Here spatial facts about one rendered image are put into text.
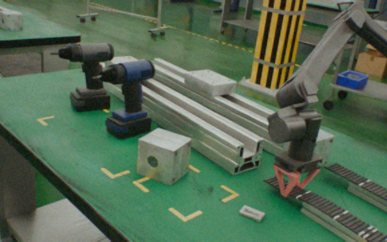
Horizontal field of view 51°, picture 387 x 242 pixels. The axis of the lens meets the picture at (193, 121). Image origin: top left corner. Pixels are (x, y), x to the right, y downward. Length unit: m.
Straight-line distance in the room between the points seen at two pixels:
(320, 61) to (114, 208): 0.60
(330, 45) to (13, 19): 1.91
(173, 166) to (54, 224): 0.94
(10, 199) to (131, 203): 0.97
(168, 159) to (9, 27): 1.79
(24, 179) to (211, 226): 1.08
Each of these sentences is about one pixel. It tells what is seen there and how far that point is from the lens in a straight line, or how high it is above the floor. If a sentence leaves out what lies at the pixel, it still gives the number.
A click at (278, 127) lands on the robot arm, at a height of 0.98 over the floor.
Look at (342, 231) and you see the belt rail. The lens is 0.95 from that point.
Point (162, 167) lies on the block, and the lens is 0.99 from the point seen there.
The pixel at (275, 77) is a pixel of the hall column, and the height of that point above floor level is 0.18.
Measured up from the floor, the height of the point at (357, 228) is 0.81.
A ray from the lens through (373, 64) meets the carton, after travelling 6.15.
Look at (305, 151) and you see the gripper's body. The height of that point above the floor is 0.92.
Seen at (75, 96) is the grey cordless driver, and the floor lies 0.83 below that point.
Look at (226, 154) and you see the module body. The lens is 1.08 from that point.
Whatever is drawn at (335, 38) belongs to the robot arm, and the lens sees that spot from 1.17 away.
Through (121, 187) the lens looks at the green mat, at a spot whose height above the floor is 0.78.
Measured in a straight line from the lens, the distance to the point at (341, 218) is 0.95.
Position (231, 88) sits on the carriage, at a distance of 1.43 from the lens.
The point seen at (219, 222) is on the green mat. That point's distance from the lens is 0.91.
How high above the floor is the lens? 1.31
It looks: 22 degrees down
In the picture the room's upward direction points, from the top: 6 degrees clockwise
